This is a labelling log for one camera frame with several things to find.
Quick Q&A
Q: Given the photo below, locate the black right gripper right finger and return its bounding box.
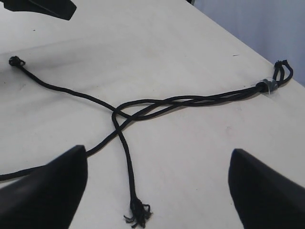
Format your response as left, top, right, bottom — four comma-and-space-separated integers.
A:
228, 149, 305, 229

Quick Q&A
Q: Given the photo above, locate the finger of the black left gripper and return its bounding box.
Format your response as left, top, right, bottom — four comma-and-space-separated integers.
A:
0, 0, 77, 21

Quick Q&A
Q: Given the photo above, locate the white backdrop cloth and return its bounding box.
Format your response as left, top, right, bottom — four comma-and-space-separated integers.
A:
194, 0, 305, 85

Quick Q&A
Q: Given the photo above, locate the clear tape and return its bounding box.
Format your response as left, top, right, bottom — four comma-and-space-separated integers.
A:
255, 78, 278, 95

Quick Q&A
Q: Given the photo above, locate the black braided cord bundle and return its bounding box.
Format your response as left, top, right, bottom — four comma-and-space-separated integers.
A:
112, 61, 294, 229

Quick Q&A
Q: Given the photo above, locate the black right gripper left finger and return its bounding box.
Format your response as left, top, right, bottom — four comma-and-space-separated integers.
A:
0, 145, 88, 229

